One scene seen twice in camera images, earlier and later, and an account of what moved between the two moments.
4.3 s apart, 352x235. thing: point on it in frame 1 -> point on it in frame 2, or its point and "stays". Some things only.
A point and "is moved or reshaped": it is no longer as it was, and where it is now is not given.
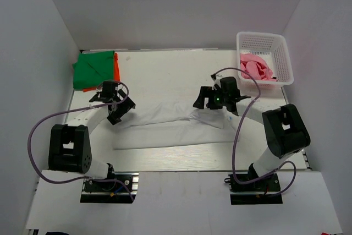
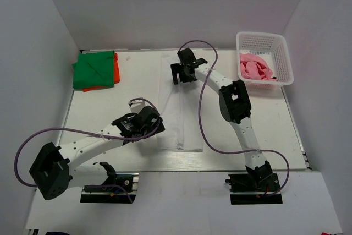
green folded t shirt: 92,69 stays
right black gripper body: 205,99 -> 181,69
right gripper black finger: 204,93 -> 176,68
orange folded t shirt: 116,74 stays
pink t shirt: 256,66 stays
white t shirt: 156,124 is moved or reshaped
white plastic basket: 266,56 stays
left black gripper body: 121,107 -> 155,124
